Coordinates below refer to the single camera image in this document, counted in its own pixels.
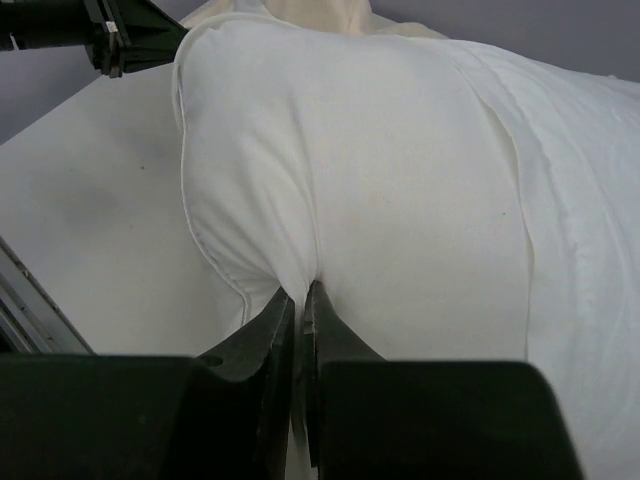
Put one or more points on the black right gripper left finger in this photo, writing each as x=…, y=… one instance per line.
x=222, y=415

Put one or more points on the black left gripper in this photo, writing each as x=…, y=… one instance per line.
x=120, y=36

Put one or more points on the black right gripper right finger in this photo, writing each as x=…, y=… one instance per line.
x=372, y=418

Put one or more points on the grey and cream pillowcase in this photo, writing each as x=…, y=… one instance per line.
x=575, y=139

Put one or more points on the white pillow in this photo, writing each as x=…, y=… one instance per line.
x=366, y=163

